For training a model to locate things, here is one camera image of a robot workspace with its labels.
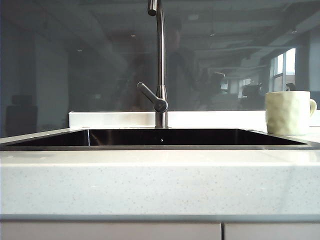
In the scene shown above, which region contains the black undermount sink basin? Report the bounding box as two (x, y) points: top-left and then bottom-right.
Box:
(4, 128), (308, 151)

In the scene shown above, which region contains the stainless steel gooseneck faucet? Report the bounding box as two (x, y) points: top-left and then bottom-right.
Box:
(146, 0), (169, 129)

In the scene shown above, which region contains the wide grey cabinet door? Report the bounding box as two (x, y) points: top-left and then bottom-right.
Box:
(0, 221), (223, 240)

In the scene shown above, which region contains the narrow grey cabinet door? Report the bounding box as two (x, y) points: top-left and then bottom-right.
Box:
(223, 221), (320, 240)

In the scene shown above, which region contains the pale green ceramic mug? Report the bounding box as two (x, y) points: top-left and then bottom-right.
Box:
(264, 90), (318, 136)

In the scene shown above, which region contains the steel faucet lever handle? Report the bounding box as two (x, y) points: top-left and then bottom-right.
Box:
(136, 82), (169, 113)

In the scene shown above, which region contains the white backsplash ledge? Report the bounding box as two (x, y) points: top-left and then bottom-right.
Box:
(68, 110), (267, 128)

